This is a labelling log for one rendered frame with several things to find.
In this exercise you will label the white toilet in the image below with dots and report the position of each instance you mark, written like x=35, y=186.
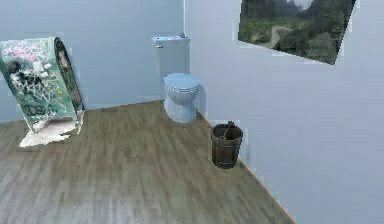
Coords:
x=180, y=90

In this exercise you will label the brown wooden bucket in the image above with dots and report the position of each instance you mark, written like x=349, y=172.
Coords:
x=226, y=148

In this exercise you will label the framed landscape picture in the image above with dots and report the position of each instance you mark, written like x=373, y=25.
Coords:
x=296, y=26

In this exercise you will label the green graffiti bin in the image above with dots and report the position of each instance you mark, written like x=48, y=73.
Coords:
x=40, y=86

